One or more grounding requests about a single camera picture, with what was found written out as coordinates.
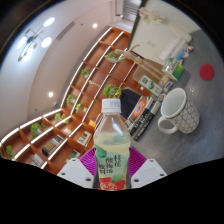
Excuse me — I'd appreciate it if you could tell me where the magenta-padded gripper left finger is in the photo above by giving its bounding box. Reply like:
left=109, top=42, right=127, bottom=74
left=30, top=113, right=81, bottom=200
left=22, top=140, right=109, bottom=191
left=57, top=147, right=98, bottom=190

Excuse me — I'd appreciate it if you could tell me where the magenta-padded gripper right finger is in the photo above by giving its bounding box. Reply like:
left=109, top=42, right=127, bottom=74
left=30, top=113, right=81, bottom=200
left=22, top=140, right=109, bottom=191
left=127, top=147, right=168, bottom=190

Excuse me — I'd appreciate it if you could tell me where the clear bottle with yellow drink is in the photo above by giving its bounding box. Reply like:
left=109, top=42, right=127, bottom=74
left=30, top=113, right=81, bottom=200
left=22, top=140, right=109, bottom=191
left=93, top=98, right=132, bottom=191

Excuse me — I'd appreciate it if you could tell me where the stack of colourful books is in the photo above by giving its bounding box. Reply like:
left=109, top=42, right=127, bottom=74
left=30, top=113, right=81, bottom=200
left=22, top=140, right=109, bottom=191
left=76, top=129, right=95, bottom=148

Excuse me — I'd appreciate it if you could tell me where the stack of dark books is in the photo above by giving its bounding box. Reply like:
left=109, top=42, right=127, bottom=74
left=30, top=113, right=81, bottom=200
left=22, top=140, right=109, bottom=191
left=124, top=96, right=161, bottom=142

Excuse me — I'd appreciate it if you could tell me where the white mug with triangle pattern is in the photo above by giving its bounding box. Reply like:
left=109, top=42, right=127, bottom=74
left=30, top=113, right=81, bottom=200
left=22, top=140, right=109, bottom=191
left=157, top=87, right=201, bottom=135

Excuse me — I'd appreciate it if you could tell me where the small white green carton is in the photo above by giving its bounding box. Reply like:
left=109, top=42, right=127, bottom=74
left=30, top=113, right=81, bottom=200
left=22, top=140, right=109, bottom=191
left=138, top=74, right=164, bottom=98

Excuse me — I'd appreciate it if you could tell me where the small blue packet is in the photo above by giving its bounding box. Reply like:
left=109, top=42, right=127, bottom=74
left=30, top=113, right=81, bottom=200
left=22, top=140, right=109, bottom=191
left=164, top=81, right=175, bottom=93

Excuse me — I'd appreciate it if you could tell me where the wooden shelf unit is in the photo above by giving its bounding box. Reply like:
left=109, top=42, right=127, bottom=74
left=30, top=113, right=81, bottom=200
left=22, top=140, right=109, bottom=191
left=0, top=26, right=158, bottom=176

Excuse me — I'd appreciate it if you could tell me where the tan chair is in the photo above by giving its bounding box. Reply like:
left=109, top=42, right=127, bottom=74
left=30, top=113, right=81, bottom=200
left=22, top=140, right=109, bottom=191
left=132, top=59, right=164, bottom=88

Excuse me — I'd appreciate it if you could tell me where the green and white box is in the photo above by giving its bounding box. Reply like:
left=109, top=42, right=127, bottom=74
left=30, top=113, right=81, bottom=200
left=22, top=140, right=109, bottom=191
left=161, top=57, right=185, bottom=81

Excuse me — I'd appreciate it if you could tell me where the flat round red coaster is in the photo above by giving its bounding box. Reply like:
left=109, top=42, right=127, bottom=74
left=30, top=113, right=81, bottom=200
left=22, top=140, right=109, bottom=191
left=199, top=63, right=215, bottom=81

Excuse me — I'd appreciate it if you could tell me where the stack of white packs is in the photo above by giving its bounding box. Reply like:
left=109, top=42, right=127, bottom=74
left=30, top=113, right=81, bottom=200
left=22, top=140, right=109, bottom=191
left=159, top=36, right=189, bottom=63

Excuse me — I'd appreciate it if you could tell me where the ceiling lamp with round lights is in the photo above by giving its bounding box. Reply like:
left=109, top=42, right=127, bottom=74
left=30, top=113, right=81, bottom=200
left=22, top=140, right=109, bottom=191
left=16, top=16, right=57, bottom=63

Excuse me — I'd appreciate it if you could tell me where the grey curtain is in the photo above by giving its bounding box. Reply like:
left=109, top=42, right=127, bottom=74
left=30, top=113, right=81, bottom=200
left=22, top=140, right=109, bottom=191
left=121, top=0, right=143, bottom=23

